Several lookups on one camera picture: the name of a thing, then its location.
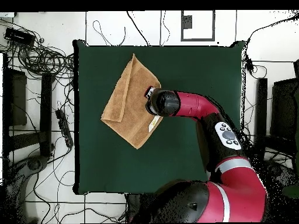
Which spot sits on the tan terry towel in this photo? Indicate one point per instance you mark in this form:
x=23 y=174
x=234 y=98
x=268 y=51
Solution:
x=130 y=107

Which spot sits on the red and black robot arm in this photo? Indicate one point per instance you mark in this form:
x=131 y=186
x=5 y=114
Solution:
x=233 y=191

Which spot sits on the dark green table cloth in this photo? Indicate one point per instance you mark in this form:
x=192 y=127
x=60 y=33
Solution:
x=186 y=151

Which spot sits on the dark grey square plate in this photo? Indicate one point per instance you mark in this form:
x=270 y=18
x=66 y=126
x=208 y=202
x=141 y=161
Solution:
x=187 y=22

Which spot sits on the black power strip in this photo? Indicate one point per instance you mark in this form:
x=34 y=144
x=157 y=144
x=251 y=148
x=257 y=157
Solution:
x=63 y=127

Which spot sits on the black upright bar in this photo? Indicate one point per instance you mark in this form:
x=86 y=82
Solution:
x=261 y=105

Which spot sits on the grey stand base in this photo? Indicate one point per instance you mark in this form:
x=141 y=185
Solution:
x=35 y=163
x=280 y=171

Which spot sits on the black box cabinet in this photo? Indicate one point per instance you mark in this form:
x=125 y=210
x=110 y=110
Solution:
x=283 y=107

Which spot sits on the black rectangular box device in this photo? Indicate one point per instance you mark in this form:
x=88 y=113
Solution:
x=19 y=36

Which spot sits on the grey rectangular frame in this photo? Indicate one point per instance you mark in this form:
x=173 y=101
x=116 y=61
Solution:
x=197 y=39

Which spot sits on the black stand frame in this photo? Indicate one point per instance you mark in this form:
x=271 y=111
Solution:
x=45 y=112

